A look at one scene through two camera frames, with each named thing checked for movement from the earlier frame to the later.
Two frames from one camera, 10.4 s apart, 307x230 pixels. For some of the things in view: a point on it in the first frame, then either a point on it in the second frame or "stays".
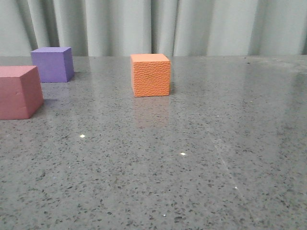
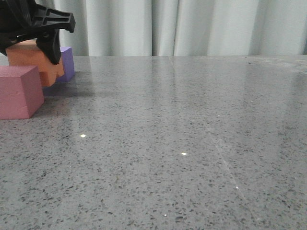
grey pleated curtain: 178,28 stays
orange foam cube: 150,74 → 28,53
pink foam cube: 21,92 stays
